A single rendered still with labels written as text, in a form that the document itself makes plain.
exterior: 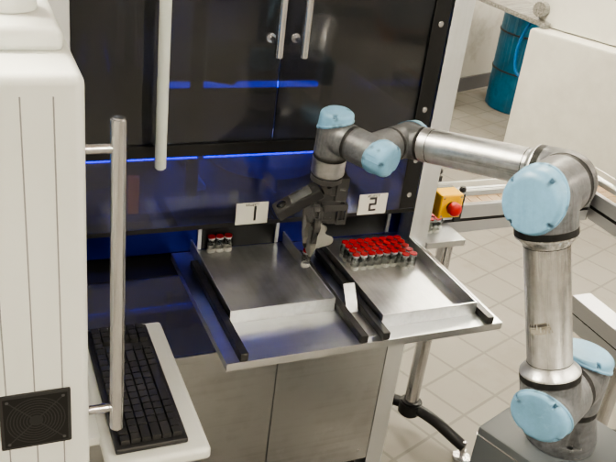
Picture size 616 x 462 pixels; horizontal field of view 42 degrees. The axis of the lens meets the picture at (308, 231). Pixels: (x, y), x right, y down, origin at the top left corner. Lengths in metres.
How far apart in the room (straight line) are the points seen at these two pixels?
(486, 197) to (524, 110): 2.98
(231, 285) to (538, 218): 0.82
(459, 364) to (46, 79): 2.50
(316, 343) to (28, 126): 0.86
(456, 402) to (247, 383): 1.11
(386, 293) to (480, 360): 1.48
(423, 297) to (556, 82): 3.47
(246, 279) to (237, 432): 0.59
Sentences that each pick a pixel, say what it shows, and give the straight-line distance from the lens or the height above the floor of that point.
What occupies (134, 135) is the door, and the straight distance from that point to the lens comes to 1.84.
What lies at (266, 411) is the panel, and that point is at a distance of 2.39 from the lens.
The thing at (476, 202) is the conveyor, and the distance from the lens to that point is 2.49.
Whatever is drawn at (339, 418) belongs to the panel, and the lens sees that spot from 2.54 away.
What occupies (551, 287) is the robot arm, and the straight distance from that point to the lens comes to 1.51.
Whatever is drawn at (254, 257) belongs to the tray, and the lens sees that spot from 2.09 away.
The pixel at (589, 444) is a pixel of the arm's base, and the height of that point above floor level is 0.82.
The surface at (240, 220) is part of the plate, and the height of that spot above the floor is 1.00.
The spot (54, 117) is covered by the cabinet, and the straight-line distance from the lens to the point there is 1.20.
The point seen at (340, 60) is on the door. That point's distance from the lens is 1.95.
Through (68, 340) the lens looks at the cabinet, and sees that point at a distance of 1.39.
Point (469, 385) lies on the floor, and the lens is 3.28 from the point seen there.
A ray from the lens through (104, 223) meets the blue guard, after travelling 1.91.
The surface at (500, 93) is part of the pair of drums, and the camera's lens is 6.66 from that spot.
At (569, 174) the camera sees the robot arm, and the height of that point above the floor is 1.41.
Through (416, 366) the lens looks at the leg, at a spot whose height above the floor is 0.30.
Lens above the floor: 1.90
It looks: 27 degrees down
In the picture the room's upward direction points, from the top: 7 degrees clockwise
